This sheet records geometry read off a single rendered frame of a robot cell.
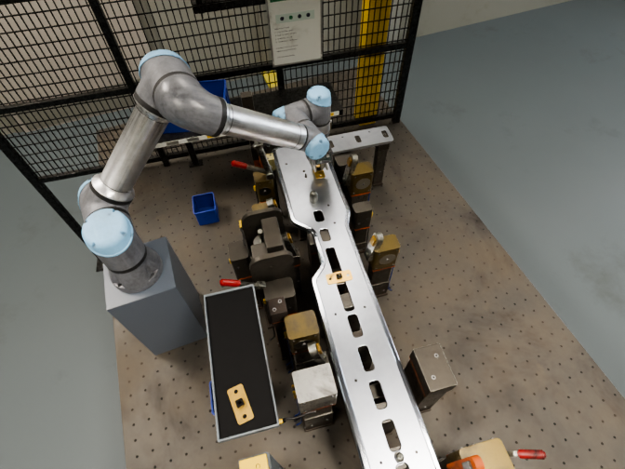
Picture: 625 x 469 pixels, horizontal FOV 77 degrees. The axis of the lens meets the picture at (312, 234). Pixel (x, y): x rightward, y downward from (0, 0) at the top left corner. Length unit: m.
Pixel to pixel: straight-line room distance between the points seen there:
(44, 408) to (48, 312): 0.56
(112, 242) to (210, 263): 0.69
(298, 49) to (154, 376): 1.43
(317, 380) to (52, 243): 2.41
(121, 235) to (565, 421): 1.48
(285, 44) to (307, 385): 1.37
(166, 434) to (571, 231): 2.62
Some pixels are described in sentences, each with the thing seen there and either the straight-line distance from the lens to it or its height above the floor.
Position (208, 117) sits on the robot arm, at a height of 1.56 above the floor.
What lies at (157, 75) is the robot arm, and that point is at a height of 1.62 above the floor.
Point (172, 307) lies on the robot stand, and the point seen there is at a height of 0.99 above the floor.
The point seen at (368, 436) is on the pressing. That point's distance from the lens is 1.14.
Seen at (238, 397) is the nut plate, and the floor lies 1.16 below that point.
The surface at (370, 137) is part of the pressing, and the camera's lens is 1.73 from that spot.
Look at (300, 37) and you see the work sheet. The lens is 1.85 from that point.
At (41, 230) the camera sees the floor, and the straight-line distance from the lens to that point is 3.26.
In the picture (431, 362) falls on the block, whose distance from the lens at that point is 1.18.
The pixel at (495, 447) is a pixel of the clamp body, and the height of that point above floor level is 1.06.
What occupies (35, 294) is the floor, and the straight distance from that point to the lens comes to 2.96.
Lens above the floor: 2.12
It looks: 55 degrees down
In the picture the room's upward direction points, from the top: 2 degrees counter-clockwise
